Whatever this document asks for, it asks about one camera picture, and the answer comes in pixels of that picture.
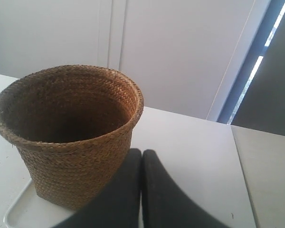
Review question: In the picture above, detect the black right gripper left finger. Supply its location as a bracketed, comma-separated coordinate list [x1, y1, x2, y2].
[54, 148, 142, 228]

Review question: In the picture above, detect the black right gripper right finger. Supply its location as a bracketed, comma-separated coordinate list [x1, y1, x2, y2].
[141, 149, 258, 228]

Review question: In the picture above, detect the brown woven straw basket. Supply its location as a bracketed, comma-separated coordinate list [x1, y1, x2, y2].
[0, 65, 144, 210]

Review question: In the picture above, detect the white rectangular plastic tray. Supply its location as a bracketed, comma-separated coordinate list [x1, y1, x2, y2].
[3, 180, 74, 228]

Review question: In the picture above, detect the dark window frame strip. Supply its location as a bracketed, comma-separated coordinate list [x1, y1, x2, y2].
[217, 0, 285, 125]

